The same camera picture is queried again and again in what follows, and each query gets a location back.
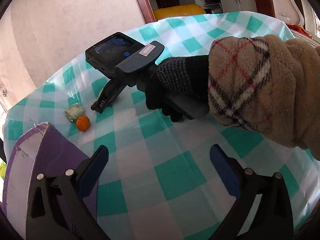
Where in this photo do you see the small orange tangerine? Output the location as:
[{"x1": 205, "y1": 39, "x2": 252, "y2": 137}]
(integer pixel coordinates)
[{"x1": 75, "y1": 115, "x2": 91, "y2": 132}]

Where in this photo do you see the green fruit half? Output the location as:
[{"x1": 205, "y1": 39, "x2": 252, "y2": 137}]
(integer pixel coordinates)
[{"x1": 64, "y1": 103, "x2": 85, "y2": 123}]

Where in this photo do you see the black knitted glove hand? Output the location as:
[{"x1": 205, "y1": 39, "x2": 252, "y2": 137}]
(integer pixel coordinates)
[{"x1": 145, "y1": 55, "x2": 209, "y2": 122}]

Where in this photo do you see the purple cardboard box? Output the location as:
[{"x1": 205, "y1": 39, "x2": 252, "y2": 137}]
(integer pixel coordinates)
[{"x1": 3, "y1": 122, "x2": 88, "y2": 239}]

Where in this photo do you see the yellow sofa cushion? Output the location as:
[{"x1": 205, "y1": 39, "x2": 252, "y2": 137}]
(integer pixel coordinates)
[{"x1": 153, "y1": 4, "x2": 206, "y2": 21}]

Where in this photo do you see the teal white checkered tablecloth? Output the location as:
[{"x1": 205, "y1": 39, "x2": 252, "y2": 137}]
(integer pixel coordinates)
[{"x1": 3, "y1": 10, "x2": 320, "y2": 240}]

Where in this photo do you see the beige plaid fleece sleeve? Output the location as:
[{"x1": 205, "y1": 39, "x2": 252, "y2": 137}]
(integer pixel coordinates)
[{"x1": 208, "y1": 35, "x2": 319, "y2": 159}]

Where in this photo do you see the white ornate chair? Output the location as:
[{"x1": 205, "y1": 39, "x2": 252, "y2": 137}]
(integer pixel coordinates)
[{"x1": 290, "y1": 0, "x2": 319, "y2": 38}]

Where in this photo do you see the red wooden door frame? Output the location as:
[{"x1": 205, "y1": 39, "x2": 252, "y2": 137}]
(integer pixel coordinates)
[{"x1": 137, "y1": 0, "x2": 156, "y2": 23}]

